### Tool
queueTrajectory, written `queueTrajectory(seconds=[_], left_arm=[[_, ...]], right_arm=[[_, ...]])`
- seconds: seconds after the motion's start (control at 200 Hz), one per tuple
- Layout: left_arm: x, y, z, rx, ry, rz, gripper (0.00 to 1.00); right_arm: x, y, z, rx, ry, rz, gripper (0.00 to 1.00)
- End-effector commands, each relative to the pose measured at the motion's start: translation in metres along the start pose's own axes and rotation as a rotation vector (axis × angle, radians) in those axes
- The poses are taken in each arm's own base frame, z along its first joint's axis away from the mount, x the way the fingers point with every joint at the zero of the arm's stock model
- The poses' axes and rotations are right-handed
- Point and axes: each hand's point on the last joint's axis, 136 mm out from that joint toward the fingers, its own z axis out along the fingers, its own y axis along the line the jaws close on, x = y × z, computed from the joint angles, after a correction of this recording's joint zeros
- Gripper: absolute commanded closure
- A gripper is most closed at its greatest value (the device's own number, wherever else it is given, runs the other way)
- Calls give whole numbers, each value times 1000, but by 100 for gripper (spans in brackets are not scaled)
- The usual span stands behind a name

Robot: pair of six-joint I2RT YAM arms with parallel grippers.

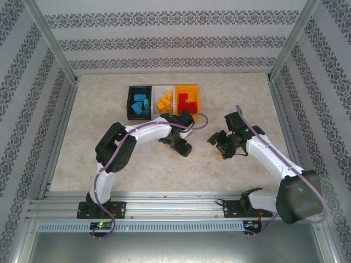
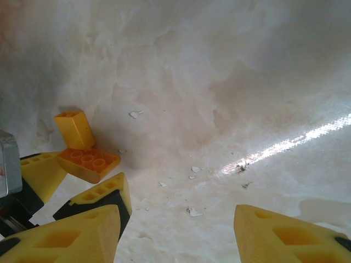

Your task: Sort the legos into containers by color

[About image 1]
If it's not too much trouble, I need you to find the red L-shaped lego piece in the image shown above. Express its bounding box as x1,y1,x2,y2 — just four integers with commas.
177,93,193,113

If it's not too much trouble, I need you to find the black plastic bin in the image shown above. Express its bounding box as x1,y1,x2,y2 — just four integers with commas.
126,85,154,121

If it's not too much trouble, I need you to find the white plastic bin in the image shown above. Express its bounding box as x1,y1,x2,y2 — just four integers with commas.
151,84,177,116

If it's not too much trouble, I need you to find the yellow plastic bin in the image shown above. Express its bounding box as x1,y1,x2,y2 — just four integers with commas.
174,84,203,121

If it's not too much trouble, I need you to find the small circuit board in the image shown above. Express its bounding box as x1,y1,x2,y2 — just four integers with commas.
243,220,263,230
89,221,114,230

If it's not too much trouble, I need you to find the grey metal shelf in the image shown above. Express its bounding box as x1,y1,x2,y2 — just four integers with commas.
16,216,338,263

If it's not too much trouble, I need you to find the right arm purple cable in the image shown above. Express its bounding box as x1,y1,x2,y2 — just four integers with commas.
235,105,329,239

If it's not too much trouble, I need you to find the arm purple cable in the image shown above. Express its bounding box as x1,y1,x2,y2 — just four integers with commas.
235,105,329,239
92,112,210,241

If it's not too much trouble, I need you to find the aluminium side rail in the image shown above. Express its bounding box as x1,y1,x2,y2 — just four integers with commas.
267,78,313,198
37,78,80,200

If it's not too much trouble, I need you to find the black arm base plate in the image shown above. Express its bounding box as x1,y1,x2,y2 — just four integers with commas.
76,201,127,220
222,199,274,219

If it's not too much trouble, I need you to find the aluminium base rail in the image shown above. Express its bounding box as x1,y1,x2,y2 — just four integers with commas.
26,191,327,222

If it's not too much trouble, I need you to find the white slotted cable duct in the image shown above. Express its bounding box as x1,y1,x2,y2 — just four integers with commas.
37,221,245,233

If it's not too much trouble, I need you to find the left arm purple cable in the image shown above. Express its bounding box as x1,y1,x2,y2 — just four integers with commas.
92,112,210,241

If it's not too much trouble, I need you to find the aluminium frame post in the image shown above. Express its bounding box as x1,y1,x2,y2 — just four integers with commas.
267,0,320,82
23,0,80,83

